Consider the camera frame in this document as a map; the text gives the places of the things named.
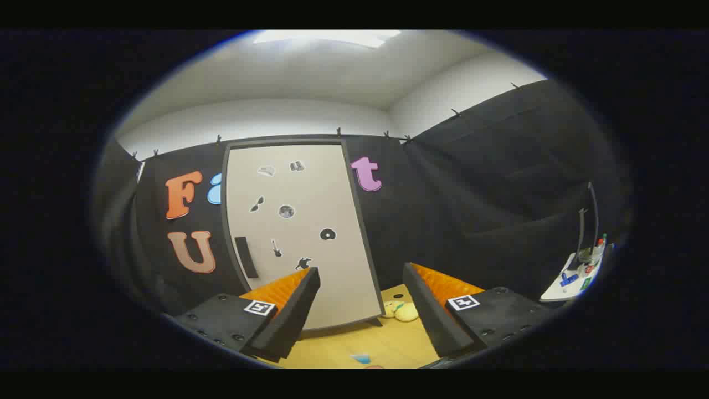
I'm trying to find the white cabinet door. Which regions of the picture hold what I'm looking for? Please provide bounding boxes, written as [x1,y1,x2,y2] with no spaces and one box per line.
[227,145,382,330]

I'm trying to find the yellow plush toy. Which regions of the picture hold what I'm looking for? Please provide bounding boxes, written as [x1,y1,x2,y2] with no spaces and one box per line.
[383,301,419,323]

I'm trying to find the white side table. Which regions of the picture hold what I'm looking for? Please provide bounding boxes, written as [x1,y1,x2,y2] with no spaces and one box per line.
[540,244,613,303]

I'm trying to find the black curved stand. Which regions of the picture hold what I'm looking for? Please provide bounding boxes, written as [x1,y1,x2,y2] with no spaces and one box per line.
[576,182,600,261]

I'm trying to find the ceiling light panel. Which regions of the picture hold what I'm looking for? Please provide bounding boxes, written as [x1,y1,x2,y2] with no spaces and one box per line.
[254,30,402,49]

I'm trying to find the grey cabinet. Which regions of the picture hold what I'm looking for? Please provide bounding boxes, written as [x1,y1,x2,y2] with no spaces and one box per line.
[220,137,386,333]

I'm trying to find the black backdrop cloth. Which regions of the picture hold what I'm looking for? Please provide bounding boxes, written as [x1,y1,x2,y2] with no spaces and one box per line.
[91,78,632,316]

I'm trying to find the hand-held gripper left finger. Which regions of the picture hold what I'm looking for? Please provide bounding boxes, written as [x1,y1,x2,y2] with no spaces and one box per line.
[173,267,321,364]

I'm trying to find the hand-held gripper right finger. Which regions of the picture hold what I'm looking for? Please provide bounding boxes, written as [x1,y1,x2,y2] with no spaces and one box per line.
[403,262,553,359]

